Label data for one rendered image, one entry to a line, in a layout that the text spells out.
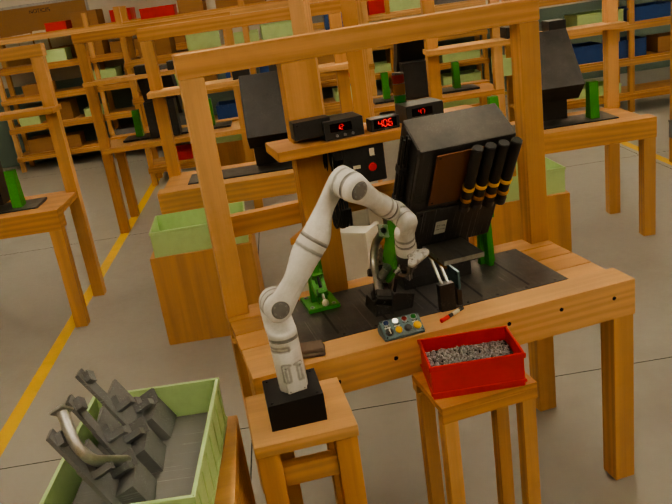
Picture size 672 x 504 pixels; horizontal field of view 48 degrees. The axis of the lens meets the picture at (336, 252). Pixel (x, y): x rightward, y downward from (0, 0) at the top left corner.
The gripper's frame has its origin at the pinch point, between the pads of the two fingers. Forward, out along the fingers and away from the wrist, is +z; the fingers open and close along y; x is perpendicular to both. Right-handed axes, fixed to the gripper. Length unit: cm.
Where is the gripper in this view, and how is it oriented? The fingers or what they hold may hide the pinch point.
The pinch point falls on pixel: (408, 275)
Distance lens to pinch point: 273.1
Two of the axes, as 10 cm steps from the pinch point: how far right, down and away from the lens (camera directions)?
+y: -7.4, 5.7, -3.4
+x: 6.5, 5.2, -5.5
